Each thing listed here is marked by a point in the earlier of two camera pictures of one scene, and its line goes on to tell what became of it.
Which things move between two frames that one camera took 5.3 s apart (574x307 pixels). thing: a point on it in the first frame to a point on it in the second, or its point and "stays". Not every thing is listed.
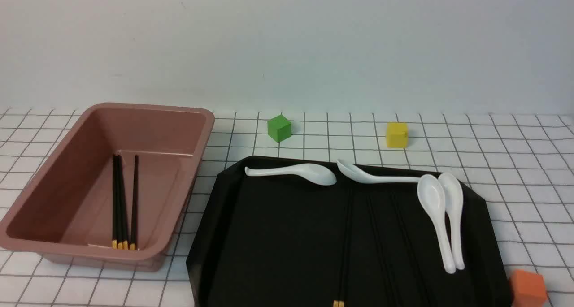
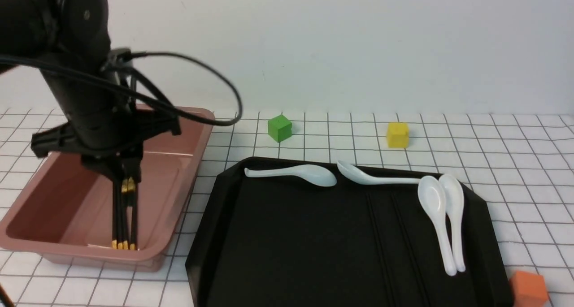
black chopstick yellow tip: x=343 y=294 to x=131 y=190
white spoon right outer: x=452 y=189 stays
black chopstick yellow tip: x=339 y=285 to x=124 y=220
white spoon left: x=313 y=172 stays
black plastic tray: x=266 y=240 stays
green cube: x=279 y=128 stays
